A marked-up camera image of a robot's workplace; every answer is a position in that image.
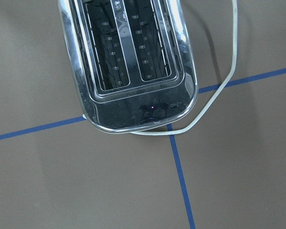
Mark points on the cream chrome toaster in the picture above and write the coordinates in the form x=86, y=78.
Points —
x=131, y=61

